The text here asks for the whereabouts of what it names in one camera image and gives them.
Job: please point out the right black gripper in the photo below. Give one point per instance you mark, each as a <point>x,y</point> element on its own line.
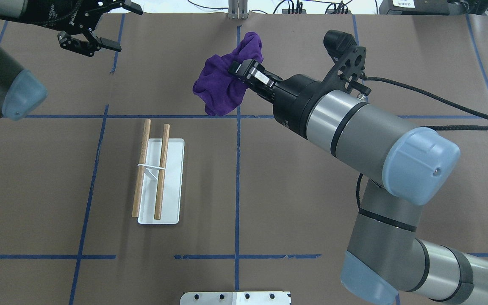
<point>295,98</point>

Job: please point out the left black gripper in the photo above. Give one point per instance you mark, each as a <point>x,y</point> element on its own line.
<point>44,13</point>

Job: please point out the purple towel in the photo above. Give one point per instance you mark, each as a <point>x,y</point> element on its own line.
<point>219,90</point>

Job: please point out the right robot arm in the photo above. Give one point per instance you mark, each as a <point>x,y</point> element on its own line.
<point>406,166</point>

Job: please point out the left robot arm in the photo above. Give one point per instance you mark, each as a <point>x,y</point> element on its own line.
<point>20,91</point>

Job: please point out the wooden rack rod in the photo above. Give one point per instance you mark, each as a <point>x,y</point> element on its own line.
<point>140,168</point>
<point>161,172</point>

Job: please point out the white towel rack base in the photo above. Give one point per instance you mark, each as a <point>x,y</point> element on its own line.
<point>172,190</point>

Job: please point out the black box with label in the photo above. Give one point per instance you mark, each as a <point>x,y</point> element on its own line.
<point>414,7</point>

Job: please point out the grey aluminium frame post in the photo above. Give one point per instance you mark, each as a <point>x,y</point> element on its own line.
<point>238,9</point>

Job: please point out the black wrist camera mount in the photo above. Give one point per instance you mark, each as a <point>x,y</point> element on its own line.
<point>349,64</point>

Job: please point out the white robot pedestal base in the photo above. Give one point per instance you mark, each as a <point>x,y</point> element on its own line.
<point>237,298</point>

